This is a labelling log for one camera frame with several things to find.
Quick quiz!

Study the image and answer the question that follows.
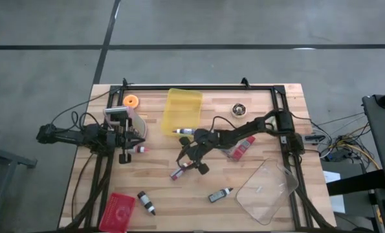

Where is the purple bottle white cap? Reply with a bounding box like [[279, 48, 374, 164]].
[[172, 128, 197, 136]]

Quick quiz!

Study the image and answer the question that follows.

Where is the red plastic lid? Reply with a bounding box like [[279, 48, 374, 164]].
[[98, 192, 137, 233]]

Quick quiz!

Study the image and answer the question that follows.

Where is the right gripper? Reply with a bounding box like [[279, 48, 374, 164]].
[[176, 128, 221, 176]]

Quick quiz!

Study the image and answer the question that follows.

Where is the grey metal stand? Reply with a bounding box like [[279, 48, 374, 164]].
[[0, 141, 38, 233]]

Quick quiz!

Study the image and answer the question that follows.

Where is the yellow translucent plastic bin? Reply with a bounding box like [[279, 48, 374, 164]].
[[160, 87, 204, 139]]

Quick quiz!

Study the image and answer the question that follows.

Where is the chocolate iced cream donut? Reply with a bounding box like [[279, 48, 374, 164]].
[[230, 102, 247, 119]]

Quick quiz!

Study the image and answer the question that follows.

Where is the dark grey bottle black cap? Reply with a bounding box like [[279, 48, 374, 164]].
[[208, 186, 234, 204]]

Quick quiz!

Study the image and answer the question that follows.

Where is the red snack package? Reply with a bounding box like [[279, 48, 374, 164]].
[[223, 135, 256, 162]]

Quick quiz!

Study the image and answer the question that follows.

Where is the white paper sheet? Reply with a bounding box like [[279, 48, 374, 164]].
[[323, 170, 346, 214]]

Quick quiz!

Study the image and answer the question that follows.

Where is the dark red bottle red cap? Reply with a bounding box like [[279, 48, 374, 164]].
[[170, 161, 195, 181]]

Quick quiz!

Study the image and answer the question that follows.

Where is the blue device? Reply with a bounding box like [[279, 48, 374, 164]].
[[324, 151, 342, 162]]

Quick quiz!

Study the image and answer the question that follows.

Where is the grey equipment cart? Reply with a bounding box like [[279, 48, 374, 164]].
[[362, 86, 385, 195]]

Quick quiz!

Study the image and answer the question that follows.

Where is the black white striped bottle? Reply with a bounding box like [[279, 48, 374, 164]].
[[137, 190, 157, 216]]

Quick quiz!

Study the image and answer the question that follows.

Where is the white bottle red cap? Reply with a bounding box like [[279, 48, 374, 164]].
[[127, 146, 151, 154]]

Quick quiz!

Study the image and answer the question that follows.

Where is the clear plastic container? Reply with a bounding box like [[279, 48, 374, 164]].
[[234, 157, 299, 226]]

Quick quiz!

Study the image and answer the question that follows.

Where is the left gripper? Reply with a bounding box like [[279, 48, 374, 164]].
[[105, 118, 146, 164]]

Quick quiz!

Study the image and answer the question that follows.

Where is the black stand beam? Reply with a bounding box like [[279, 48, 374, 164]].
[[326, 169, 385, 197]]

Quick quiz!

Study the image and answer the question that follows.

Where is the tangled cable bundle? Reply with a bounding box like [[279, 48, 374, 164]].
[[304, 111, 382, 171]]

